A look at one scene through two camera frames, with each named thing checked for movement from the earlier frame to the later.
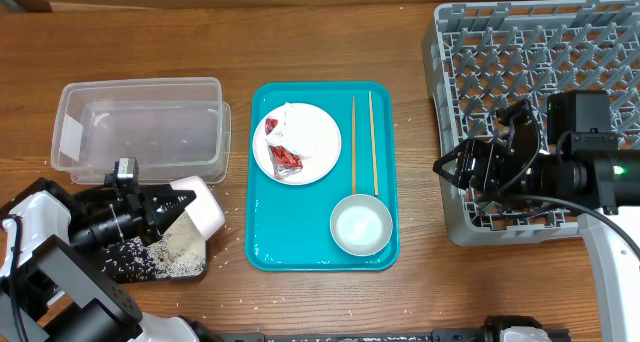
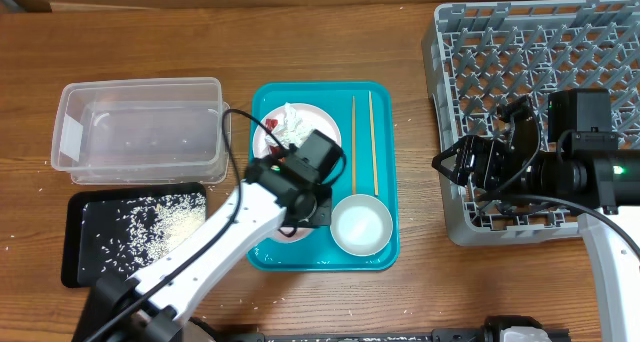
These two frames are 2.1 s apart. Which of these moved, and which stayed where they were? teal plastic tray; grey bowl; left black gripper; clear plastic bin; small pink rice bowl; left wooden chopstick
Moved: small pink rice bowl; left black gripper
Stayed: clear plastic bin; teal plastic tray; left wooden chopstick; grey bowl
